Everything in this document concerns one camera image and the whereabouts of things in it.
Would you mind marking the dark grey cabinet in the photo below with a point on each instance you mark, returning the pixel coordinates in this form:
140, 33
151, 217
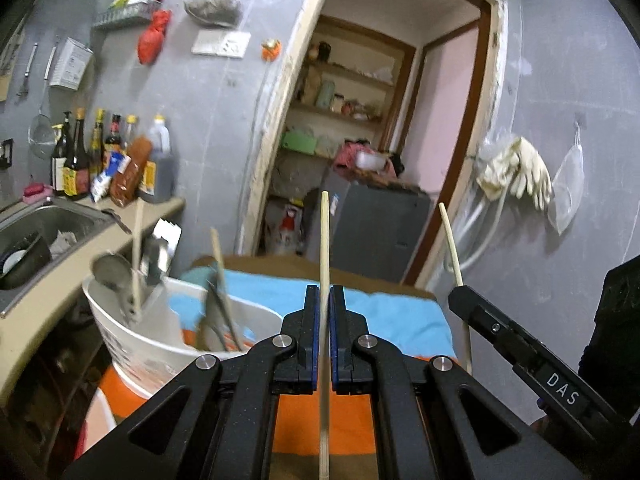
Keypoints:
376, 223

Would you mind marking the brown spice packet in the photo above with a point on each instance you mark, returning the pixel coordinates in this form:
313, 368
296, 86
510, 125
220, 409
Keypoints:
130, 171

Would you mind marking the black pot in sink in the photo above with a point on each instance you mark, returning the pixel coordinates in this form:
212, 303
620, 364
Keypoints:
24, 260

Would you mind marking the cream rubber gloves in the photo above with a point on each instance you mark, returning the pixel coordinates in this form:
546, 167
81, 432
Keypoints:
519, 170

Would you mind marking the beige countertop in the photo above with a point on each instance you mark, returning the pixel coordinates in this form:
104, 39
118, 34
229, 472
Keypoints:
36, 311

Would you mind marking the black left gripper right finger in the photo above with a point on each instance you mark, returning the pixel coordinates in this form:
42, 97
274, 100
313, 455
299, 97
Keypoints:
431, 419

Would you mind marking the light blue cloth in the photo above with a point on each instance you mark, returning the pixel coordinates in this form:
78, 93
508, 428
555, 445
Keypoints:
405, 316

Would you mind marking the dark sauce bottle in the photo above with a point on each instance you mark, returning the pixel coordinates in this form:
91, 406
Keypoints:
76, 168

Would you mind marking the hanging mesh strainer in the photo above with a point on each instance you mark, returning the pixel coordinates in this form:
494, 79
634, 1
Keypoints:
40, 132

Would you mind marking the clear plastic bag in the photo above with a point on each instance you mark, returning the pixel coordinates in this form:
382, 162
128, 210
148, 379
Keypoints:
568, 186

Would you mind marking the steel sink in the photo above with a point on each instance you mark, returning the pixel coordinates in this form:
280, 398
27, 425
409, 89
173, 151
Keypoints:
65, 226

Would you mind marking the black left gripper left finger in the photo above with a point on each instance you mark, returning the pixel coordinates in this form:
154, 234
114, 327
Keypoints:
215, 419

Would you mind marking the blue white packet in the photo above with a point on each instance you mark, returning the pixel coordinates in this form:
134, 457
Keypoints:
100, 186

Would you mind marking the wooden storage shelf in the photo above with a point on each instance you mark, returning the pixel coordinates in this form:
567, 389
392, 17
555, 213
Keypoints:
351, 87

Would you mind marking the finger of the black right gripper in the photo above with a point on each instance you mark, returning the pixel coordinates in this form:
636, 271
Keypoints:
560, 389

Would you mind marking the person's right hand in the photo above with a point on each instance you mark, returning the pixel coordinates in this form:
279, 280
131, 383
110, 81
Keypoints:
541, 425

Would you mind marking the red plastic bag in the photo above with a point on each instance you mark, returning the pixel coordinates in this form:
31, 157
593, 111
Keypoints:
151, 41

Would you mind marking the grey wall basket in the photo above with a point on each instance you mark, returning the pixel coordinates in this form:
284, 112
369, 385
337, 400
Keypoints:
133, 15

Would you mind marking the white wall socket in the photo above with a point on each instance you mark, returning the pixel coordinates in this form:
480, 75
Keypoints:
221, 43

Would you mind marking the silver ladle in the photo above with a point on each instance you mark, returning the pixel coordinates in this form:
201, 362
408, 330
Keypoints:
114, 272

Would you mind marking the large soy sauce jug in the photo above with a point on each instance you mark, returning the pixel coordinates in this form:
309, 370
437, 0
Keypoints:
159, 172

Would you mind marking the white plastic utensil caddy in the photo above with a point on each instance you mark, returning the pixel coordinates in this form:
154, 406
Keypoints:
147, 355

